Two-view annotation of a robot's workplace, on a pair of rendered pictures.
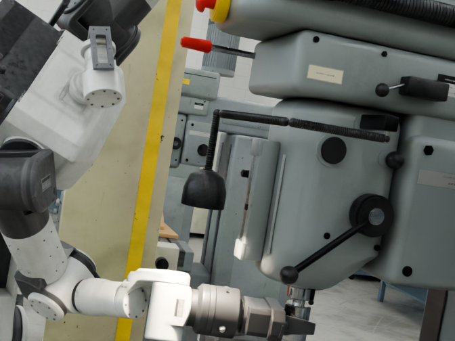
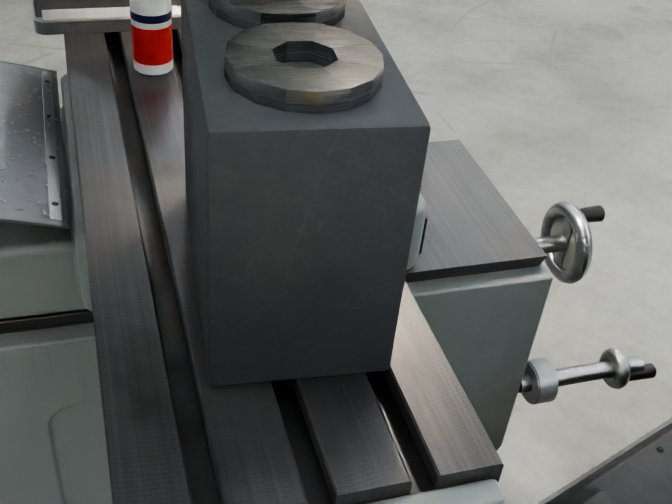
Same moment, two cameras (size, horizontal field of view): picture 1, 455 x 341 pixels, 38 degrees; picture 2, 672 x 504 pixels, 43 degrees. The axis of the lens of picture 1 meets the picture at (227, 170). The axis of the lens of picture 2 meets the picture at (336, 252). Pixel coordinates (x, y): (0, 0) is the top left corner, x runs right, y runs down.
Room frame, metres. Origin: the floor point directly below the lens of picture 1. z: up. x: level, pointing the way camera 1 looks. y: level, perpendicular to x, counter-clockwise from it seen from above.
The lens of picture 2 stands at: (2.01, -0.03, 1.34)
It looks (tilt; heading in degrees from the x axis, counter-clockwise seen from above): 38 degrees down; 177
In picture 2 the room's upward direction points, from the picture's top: 6 degrees clockwise
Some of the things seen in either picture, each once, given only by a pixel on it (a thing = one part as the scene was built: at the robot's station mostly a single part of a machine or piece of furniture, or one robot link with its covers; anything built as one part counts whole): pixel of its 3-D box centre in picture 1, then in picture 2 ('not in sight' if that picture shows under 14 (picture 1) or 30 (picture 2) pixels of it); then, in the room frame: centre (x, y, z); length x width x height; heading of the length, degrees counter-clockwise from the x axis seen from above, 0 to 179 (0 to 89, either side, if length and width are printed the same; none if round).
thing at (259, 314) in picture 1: (245, 316); not in sight; (1.17, -0.07, 1.23); 0.13 x 0.12 x 0.10; 7
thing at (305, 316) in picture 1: (294, 324); not in sight; (1.18, -0.16, 1.23); 0.05 x 0.05 x 0.06
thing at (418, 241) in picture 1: (412, 206); not in sight; (1.24, -0.35, 1.47); 0.24 x 0.19 x 0.26; 17
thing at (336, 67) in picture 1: (358, 80); not in sight; (1.19, -0.20, 1.68); 0.34 x 0.24 x 0.10; 107
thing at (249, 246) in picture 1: (256, 199); not in sight; (1.15, -0.06, 1.45); 0.04 x 0.04 x 0.21; 17
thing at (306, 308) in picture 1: (298, 306); not in sight; (1.18, -0.16, 1.26); 0.05 x 0.05 x 0.01
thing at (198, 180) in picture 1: (205, 187); not in sight; (1.09, 0.03, 1.46); 0.07 x 0.07 x 0.06
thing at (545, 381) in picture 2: not in sight; (589, 372); (1.16, 0.38, 0.51); 0.22 x 0.06 x 0.06; 107
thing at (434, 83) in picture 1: (408, 89); not in sight; (1.07, -0.27, 1.66); 0.12 x 0.04 x 0.04; 107
